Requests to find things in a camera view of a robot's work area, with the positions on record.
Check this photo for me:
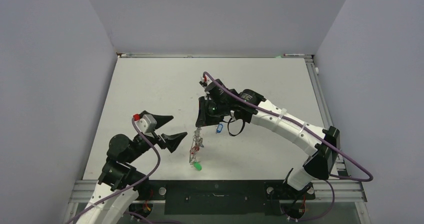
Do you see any black loop cable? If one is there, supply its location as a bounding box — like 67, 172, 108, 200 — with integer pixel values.
227, 111, 246, 138

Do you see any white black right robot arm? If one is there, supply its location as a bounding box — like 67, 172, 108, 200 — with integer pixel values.
195, 79, 340, 198

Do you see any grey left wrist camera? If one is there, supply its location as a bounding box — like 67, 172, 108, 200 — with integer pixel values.
133, 114, 157, 134

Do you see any green key tag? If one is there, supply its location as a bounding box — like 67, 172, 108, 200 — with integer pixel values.
193, 162, 202, 171

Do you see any metal carabiner keyring with keys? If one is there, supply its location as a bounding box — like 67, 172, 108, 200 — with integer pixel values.
189, 127, 204, 165

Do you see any blue key tag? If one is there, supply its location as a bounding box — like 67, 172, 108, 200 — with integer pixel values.
215, 123, 224, 134

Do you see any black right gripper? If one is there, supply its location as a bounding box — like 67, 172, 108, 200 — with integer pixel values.
197, 95, 228, 127

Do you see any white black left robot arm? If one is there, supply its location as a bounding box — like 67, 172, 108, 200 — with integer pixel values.
68, 111, 187, 224

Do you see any aluminium right table rail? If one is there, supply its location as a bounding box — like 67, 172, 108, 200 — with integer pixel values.
304, 55, 348, 177

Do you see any red white marker pen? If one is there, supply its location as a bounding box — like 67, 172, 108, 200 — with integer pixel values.
283, 53, 306, 58

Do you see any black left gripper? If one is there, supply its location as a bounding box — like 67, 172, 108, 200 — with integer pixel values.
125, 114, 187, 163

